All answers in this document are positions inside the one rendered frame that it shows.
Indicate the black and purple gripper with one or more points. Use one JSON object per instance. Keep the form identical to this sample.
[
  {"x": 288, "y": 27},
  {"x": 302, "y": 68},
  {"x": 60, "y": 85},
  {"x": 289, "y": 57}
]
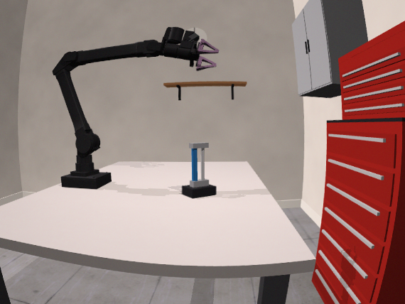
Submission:
[{"x": 191, "y": 54}]

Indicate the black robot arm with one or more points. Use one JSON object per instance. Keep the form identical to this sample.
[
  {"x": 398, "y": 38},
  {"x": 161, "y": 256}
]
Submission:
[{"x": 86, "y": 140}]

